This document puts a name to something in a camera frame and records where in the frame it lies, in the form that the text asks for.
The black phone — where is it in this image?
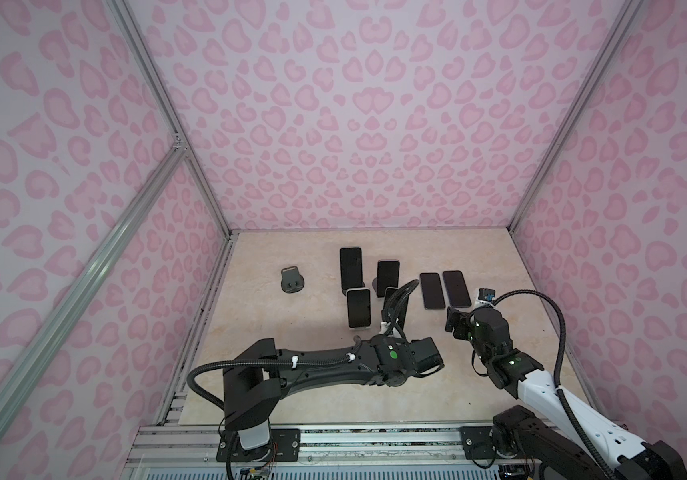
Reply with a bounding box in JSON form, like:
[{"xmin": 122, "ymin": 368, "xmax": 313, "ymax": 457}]
[
  {"xmin": 345, "ymin": 287, "xmax": 371, "ymax": 329},
  {"xmin": 381, "ymin": 287, "xmax": 401, "ymax": 325},
  {"xmin": 375, "ymin": 259, "xmax": 401, "ymax": 298},
  {"xmin": 441, "ymin": 270, "xmax": 473, "ymax": 308},
  {"xmin": 339, "ymin": 247, "xmax": 365, "ymax": 295},
  {"xmin": 419, "ymin": 272, "xmax": 445, "ymax": 310}
]

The dark round phone stand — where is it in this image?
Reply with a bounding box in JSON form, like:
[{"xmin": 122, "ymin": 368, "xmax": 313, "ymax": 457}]
[{"xmin": 280, "ymin": 266, "xmax": 305, "ymax": 294}]

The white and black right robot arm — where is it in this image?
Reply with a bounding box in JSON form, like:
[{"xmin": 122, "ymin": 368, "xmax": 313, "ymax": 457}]
[{"xmin": 445, "ymin": 305, "xmax": 687, "ymax": 479}]

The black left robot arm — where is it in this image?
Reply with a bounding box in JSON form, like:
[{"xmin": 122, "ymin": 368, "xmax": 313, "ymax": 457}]
[{"xmin": 223, "ymin": 334, "xmax": 445, "ymax": 432}]

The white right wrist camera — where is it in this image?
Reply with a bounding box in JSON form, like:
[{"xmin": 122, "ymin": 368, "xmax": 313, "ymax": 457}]
[{"xmin": 477, "ymin": 288, "xmax": 497, "ymax": 303}]

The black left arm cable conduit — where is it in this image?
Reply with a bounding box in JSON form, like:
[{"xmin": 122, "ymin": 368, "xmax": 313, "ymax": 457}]
[{"xmin": 185, "ymin": 278, "xmax": 421, "ymax": 415}]

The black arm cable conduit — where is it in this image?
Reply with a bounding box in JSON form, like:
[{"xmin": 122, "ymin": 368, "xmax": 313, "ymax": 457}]
[
  {"xmin": 468, "ymin": 289, "xmax": 617, "ymax": 480},
  {"xmin": 185, "ymin": 278, "xmax": 421, "ymax": 415}
]

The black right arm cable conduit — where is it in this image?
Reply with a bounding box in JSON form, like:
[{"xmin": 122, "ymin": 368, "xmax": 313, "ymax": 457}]
[{"xmin": 468, "ymin": 289, "xmax": 617, "ymax": 480}]

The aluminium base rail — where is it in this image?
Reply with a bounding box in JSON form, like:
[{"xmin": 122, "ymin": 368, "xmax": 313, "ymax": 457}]
[{"xmin": 117, "ymin": 392, "xmax": 633, "ymax": 480}]

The aluminium diagonal frame bar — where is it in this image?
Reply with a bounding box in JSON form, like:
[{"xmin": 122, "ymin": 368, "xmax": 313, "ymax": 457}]
[{"xmin": 0, "ymin": 143, "xmax": 188, "ymax": 478}]

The aluminium frame post back right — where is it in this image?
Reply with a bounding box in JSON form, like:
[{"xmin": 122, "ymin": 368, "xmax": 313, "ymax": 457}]
[{"xmin": 507, "ymin": 0, "xmax": 649, "ymax": 237}]

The aluminium frame post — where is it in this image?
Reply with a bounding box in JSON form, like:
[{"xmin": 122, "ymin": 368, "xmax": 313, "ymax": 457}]
[
  {"xmin": 105, "ymin": 0, "xmax": 232, "ymax": 239},
  {"xmin": 507, "ymin": 0, "xmax": 649, "ymax": 237}
]

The aluminium frame post back left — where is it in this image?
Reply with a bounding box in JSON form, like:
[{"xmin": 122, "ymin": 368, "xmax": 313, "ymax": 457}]
[{"xmin": 105, "ymin": 0, "xmax": 232, "ymax": 239}]

